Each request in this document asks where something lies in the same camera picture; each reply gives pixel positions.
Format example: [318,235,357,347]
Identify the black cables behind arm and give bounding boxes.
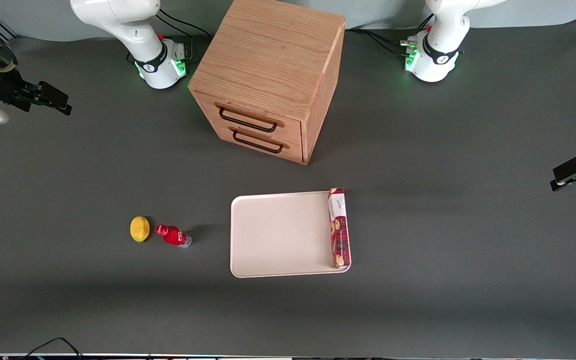
[157,7,213,40]
[345,14,436,57]

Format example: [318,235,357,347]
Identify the wooden drawer cabinet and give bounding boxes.
[188,0,346,166]

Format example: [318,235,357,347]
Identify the thin black cable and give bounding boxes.
[18,337,85,360]

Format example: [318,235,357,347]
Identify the red cookie box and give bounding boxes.
[328,187,352,270]

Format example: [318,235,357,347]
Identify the black cables behind left arm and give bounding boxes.
[345,14,436,57]

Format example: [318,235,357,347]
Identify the red coke bottle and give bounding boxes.
[155,224,192,249]

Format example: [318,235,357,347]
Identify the beige plastic tray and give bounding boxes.
[230,190,352,279]

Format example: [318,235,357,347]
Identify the black cables behind right arm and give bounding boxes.
[157,7,213,40]

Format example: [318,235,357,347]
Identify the wooden drawer with black handle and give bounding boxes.
[194,91,303,144]
[208,119,303,164]

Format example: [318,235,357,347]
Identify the yellow lemon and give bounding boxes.
[129,215,152,243]

